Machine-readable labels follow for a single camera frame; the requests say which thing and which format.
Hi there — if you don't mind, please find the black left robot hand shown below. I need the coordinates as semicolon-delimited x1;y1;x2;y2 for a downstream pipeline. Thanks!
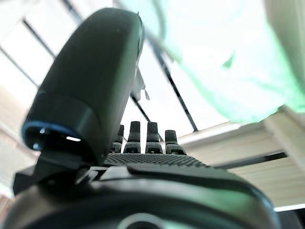
0;7;285;229

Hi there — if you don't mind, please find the green napa cabbage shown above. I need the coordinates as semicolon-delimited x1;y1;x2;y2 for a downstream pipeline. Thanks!
114;0;305;124

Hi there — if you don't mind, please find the wide slatted wooden crate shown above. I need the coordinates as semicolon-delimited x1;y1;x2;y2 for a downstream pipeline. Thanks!
0;0;305;210

